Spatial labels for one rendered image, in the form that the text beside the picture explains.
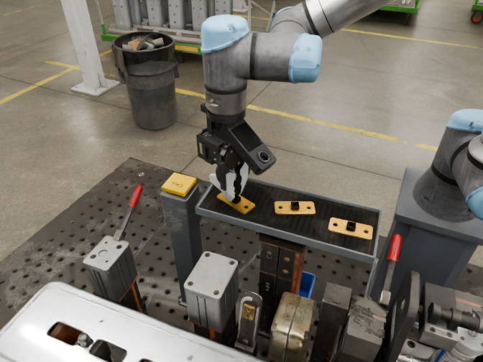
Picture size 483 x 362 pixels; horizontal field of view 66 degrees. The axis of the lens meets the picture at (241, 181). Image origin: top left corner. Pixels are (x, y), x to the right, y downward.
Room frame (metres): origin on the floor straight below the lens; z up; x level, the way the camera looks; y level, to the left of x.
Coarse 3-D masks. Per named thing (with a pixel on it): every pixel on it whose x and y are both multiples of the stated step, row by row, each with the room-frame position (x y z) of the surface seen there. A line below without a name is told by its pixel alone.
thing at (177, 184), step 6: (174, 174) 0.70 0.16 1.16; (168, 180) 0.67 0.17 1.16; (174, 180) 0.67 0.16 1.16; (180, 180) 0.67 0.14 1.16; (186, 180) 0.67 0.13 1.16; (192, 180) 0.67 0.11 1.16; (162, 186) 0.65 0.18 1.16; (168, 186) 0.65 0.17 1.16; (174, 186) 0.65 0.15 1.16; (180, 186) 0.65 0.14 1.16; (186, 186) 0.65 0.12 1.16; (192, 186) 0.66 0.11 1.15; (174, 192) 0.64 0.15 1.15; (180, 192) 0.63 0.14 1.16; (186, 192) 0.63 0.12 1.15
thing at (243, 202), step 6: (234, 192) 0.62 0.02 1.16; (222, 198) 0.61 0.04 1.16; (234, 198) 0.60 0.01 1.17; (240, 198) 0.60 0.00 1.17; (228, 204) 0.59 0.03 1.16; (234, 204) 0.59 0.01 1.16; (240, 204) 0.59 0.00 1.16; (246, 204) 0.59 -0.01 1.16; (252, 204) 0.59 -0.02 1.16; (240, 210) 0.57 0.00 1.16; (246, 210) 0.57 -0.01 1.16
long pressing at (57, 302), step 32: (64, 288) 0.49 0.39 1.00; (32, 320) 0.41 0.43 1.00; (64, 320) 0.41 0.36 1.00; (96, 320) 0.41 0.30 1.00; (128, 320) 0.41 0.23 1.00; (160, 320) 0.41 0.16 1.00; (0, 352) 0.35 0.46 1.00; (32, 352) 0.35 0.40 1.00; (64, 352) 0.35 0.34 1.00; (128, 352) 0.35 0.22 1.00; (160, 352) 0.35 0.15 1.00; (192, 352) 0.35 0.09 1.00; (224, 352) 0.35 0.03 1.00
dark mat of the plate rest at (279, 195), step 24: (216, 192) 0.63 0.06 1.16; (264, 192) 0.63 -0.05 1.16; (288, 192) 0.63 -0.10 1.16; (240, 216) 0.55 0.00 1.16; (264, 216) 0.55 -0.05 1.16; (288, 216) 0.55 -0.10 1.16; (312, 216) 0.55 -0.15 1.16; (336, 216) 0.55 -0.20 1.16; (360, 216) 0.55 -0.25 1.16; (336, 240) 0.49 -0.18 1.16; (360, 240) 0.49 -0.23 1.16
